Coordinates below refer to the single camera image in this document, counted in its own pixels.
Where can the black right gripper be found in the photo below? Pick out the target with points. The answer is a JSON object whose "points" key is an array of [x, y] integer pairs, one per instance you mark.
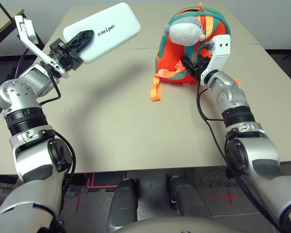
{"points": [[202, 64]]}

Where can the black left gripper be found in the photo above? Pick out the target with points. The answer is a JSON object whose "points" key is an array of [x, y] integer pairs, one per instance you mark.
{"points": [[63, 57]]}

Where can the orange and teal backpack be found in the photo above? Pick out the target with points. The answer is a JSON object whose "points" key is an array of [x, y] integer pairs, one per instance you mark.
{"points": [[169, 55]]}

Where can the white pencil case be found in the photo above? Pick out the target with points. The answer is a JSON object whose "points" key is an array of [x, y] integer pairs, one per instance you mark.
{"points": [[116, 34]]}

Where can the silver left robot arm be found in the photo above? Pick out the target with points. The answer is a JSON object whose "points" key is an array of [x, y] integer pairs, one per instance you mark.
{"points": [[21, 97]]}

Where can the dark grey right robot leg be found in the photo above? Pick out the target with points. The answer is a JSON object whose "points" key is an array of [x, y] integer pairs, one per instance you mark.
{"points": [[188, 199]]}

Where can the dark grey robot leg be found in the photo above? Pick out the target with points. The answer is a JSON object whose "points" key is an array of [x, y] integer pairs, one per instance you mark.
{"points": [[123, 204], [188, 199]]}

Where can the dark grey left robot leg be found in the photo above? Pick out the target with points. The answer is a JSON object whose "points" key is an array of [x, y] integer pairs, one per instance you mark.
{"points": [[123, 204]]}

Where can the beige robot torso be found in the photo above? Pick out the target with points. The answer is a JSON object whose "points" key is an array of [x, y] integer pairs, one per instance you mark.
{"points": [[177, 227]]}

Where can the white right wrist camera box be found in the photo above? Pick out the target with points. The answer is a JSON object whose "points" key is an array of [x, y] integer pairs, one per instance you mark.
{"points": [[220, 46]]}

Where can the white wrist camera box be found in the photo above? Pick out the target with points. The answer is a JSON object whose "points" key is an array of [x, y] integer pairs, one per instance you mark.
{"points": [[26, 29], [220, 46]]}

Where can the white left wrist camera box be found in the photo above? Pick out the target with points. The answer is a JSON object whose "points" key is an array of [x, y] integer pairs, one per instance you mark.
{"points": [[26, 29]]}

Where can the beige side table black frame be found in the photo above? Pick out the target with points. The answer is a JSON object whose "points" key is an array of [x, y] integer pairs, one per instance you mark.
{"points": [[0, 24]]}

